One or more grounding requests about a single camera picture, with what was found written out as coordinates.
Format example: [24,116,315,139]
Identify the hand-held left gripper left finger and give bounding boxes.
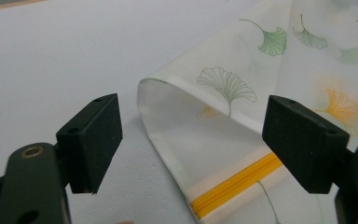
[55,92,124,195]

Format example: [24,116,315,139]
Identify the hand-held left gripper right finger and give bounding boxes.
[261,94,351,195]

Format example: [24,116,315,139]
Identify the wooden-rimmed table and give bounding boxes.
[0,0,48,13]

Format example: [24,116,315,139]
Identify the white table mat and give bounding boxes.
[0,0,339,224]

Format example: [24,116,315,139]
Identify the white leaf-print zippered mesh bag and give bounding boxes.
[136,0,358,224]

